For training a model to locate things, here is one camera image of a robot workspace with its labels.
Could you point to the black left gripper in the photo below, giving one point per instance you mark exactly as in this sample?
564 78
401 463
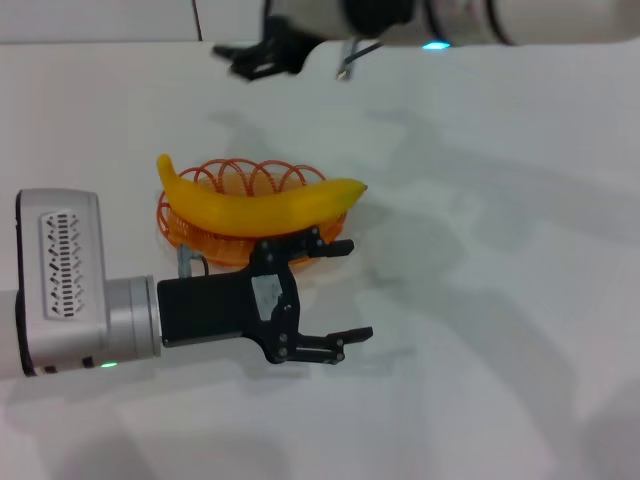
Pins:
210 310

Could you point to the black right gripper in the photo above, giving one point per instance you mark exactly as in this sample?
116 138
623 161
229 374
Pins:
287 50

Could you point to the yellow banana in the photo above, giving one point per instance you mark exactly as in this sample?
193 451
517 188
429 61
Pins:
260 212

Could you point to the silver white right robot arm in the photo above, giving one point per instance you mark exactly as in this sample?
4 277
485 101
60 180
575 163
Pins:
500 20

